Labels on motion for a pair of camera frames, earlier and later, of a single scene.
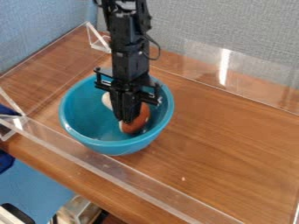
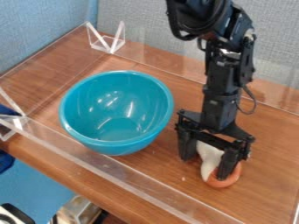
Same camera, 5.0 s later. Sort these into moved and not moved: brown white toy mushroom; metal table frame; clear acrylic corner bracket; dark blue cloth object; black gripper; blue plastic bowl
Moved: black gripper; brown white toy mushroom
Not moved: clear acrylic corner bracket; blue plastic bowl; metal table frame; dark blue cloth object
